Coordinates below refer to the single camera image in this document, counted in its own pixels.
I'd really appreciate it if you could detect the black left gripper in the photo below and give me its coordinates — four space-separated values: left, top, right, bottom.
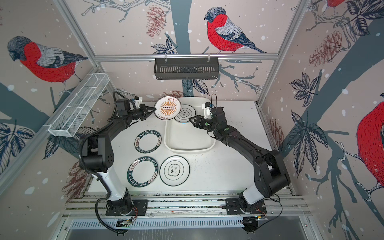
127 104 156 121

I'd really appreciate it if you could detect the white flower plate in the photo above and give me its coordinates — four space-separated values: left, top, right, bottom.
160 156 191 187
174 105 196 123

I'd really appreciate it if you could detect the orange sunburst plate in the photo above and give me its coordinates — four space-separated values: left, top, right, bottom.
154 96 182 121

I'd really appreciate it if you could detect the green rim plate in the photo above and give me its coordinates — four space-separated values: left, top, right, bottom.
127 157 159 188
134 130 162 154

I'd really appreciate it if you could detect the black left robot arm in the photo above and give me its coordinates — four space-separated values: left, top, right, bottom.
79 104 156 202

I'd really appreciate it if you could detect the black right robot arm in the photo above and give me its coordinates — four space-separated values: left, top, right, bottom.
189 107 291 213

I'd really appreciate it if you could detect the white plastic bin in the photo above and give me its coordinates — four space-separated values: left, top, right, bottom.
164 97 216 154

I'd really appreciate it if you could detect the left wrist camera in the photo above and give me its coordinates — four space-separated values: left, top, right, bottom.
133 96 143 109

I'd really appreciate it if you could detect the black hanging wire basket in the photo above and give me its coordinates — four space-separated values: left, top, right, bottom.
154 58 219 80

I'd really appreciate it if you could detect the horizontal aluminium frame bar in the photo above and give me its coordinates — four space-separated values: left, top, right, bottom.
94 53 280 63

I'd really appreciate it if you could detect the white mesh wall shelf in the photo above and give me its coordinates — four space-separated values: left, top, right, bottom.
48 73 110 137

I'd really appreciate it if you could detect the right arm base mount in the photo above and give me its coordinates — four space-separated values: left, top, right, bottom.
222 199 267 215

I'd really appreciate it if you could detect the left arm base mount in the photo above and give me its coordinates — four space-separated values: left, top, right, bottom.
106 200 148 217

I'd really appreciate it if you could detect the black cable right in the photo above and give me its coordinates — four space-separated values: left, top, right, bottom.
254 194 284 229

